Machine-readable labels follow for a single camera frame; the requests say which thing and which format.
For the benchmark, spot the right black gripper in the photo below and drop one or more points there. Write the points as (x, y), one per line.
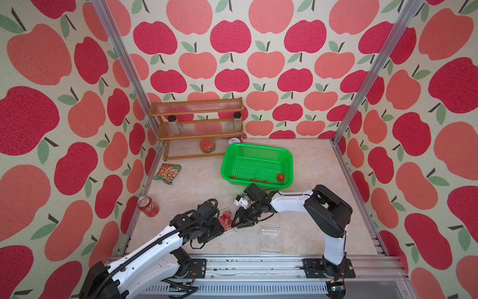
(243, 218)

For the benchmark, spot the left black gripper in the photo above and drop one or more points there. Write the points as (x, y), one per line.
(219, 230)

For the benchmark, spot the clear clamshell container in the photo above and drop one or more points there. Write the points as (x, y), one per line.
(270, 238)
(233, 229)

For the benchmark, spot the strawberry one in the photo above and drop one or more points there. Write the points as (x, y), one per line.
(226, 215)

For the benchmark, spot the green plastic basket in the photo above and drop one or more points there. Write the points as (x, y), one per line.
(249, 161)

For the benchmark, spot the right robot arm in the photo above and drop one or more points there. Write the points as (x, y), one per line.
(331, 214)

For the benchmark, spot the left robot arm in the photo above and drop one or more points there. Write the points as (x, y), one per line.
(162, 258)

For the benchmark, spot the red soda can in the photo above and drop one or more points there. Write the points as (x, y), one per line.
(148, 206)

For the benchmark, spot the soup seasoning packet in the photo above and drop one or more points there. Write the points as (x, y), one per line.
(167, 173)

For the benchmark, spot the yellow pull-tab can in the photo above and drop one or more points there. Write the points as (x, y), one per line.
(234, 140)

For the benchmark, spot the red round tin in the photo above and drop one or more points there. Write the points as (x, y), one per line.
(207, 145)

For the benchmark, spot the right glass spice jar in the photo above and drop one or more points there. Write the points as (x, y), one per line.
(237, 122)

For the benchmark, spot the glass spice jar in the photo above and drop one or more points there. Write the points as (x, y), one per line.
(237, 122)
(174, 124)

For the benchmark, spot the wooden three-tier shelf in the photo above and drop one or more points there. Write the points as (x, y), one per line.
(198, 120)

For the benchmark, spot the left glass spice jar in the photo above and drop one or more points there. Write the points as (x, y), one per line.
(174, 124)

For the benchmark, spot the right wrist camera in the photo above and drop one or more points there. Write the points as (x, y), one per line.
(243, 201)

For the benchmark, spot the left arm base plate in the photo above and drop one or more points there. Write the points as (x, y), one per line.
(197, 269)

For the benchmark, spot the aluminium front rail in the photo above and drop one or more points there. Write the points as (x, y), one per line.
(273, 276)

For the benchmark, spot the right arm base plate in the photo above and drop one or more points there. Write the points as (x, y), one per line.
(319, 269)

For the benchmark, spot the left aluminium frame post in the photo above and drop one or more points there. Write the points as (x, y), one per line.
(106, 17)

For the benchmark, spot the aluminium frame post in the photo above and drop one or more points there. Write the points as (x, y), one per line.
(405, 17)
(106, 17)

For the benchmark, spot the right aluminium frame post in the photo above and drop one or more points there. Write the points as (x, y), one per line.
(405, 17)

